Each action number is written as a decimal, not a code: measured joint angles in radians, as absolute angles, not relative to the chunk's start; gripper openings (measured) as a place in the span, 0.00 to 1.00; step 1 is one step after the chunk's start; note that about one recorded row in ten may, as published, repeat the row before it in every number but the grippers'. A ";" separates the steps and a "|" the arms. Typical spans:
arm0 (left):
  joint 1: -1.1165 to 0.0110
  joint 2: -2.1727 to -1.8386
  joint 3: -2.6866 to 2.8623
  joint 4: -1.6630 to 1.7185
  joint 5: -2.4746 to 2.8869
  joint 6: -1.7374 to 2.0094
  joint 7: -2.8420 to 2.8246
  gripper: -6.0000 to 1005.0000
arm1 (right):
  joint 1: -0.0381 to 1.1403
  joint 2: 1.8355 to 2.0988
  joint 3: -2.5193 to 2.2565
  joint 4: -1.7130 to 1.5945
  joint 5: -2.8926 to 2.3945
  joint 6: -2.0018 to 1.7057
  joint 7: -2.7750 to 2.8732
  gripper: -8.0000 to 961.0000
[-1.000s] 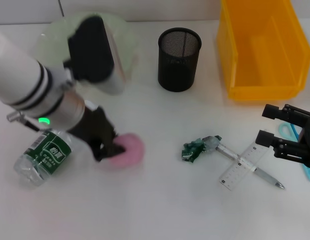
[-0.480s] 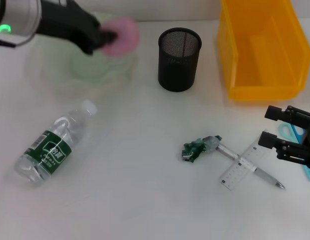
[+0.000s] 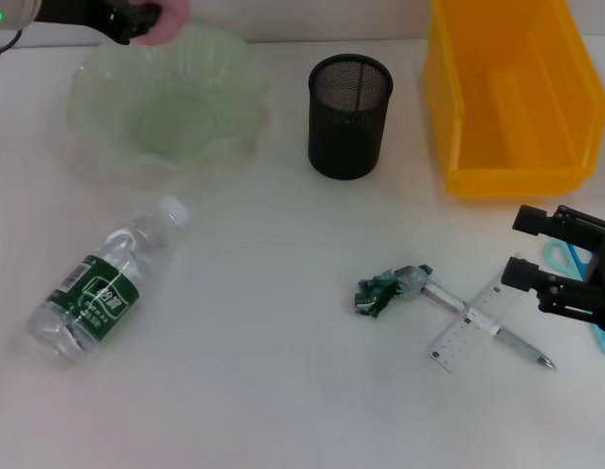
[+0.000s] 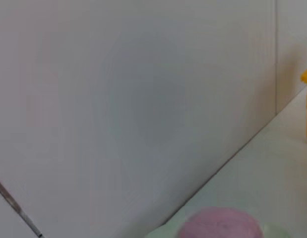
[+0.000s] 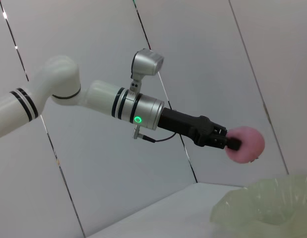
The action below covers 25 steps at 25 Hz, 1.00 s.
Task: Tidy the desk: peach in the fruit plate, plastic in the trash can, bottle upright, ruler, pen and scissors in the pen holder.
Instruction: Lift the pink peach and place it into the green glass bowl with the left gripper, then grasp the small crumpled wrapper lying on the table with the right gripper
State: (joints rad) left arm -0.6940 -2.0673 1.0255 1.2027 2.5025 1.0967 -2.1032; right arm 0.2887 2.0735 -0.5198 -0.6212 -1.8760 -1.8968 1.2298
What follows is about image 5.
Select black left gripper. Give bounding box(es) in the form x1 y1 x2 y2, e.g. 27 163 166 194
158 108 243 151

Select pink toy peach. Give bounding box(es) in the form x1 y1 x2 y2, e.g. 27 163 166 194
225 125 265 164

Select translucent green fruit plate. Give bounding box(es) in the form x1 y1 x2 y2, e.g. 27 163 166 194
209 173 307 238

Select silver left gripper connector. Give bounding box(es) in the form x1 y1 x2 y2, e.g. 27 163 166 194
132 124 142 140

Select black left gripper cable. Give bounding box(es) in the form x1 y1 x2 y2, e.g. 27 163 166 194
140 132 181 144

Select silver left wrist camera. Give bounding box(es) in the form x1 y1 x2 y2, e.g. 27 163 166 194
130 49 165 96

